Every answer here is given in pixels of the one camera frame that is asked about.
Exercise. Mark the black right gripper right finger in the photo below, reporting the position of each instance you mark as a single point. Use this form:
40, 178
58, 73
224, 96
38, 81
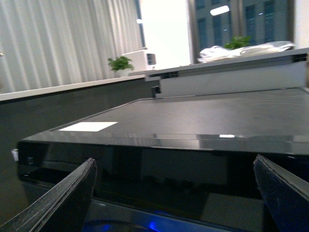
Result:
285, 195

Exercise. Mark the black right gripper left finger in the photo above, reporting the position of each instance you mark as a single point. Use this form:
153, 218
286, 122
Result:
61, 209

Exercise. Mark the silver front-load washing machine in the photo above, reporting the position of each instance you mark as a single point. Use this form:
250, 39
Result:
179, 164

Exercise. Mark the grey countertop cabinet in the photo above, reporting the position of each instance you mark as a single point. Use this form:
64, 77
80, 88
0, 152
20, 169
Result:
29, 112

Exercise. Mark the white counter shelf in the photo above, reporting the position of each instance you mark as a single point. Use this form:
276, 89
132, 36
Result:
281, 70

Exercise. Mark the potted green plant left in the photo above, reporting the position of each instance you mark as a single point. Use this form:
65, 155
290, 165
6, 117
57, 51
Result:
121, 66

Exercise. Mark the potted green plant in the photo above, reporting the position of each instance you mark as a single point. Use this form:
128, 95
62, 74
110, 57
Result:
238, 42
121, 66

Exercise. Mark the white plastic bags pile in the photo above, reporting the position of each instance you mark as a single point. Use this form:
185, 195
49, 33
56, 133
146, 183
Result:
217, 53

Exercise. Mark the potted green plant right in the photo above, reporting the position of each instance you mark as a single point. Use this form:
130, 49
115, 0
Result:
238, 42

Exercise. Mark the white box appliance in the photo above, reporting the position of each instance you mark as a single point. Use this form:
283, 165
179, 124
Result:
142, 60

